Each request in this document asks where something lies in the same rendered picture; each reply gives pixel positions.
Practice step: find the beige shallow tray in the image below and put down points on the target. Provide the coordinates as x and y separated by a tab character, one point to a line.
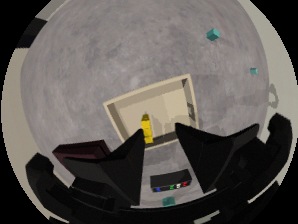
166	102

